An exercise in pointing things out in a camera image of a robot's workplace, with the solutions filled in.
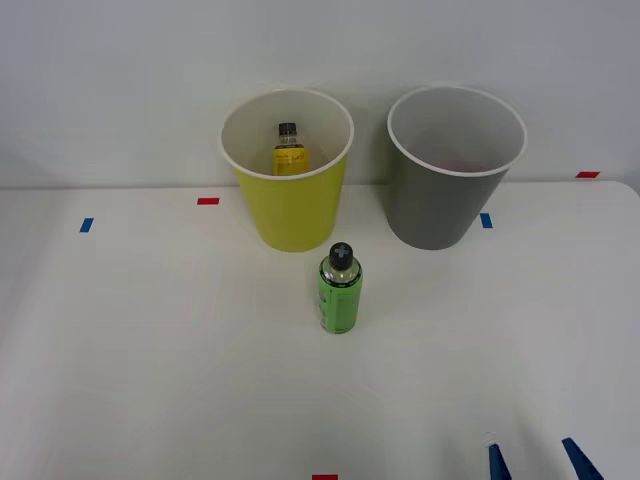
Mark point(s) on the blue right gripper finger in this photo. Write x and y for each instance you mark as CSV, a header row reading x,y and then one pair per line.
x,y
498,465
582,462

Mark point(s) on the grey plastic waste bin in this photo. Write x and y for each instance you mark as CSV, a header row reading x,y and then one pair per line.
x,y
435,207

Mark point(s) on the green label plastic bottle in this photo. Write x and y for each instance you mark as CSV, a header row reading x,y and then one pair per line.
x,y
339,305

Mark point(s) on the yellow-green plastic waste bin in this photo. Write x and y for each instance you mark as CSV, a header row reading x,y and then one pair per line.
x,y
295,210

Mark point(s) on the red drink can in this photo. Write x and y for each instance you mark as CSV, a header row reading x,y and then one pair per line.
x,y
457,164

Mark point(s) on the yellow label plastic bottle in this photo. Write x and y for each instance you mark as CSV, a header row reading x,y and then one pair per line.
x,y
290,159

